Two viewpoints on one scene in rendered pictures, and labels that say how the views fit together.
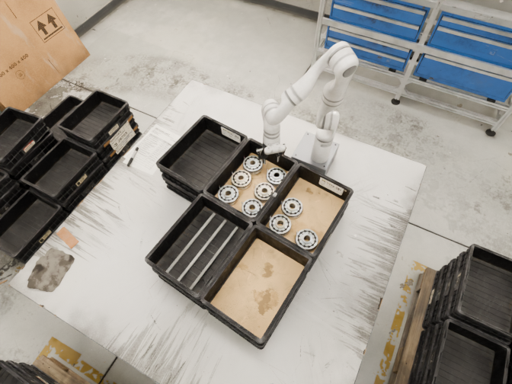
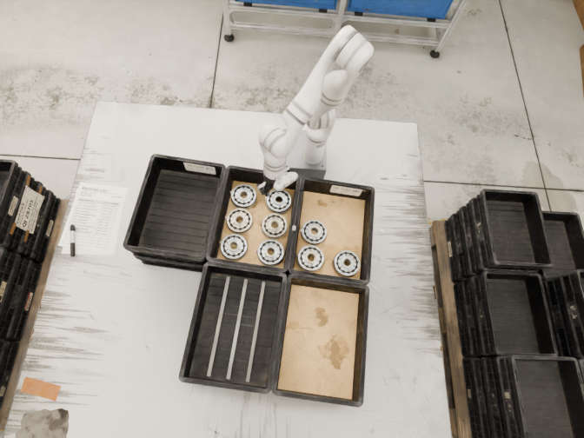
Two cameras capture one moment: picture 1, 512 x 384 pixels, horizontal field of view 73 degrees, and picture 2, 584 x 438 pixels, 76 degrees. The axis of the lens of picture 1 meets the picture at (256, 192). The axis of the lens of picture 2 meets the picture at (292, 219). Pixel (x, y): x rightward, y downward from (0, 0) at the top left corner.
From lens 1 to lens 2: 0.49 m
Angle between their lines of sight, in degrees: 19
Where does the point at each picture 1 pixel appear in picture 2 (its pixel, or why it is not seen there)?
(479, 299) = (501, 239)
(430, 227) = not seen: hidden behind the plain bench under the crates
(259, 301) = (328, 355)
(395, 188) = (397, 161)
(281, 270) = (335, 309)
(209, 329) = (282, 408)
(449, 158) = (408, 95)
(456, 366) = (501, 309)
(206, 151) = (175, 200)
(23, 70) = not seen: outside the picture
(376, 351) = not seen: hidden behind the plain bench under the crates
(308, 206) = (329, 222)
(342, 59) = (357, 53)
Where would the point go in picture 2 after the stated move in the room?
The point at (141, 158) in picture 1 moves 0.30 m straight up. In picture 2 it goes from (85, 238) to (47, 210)
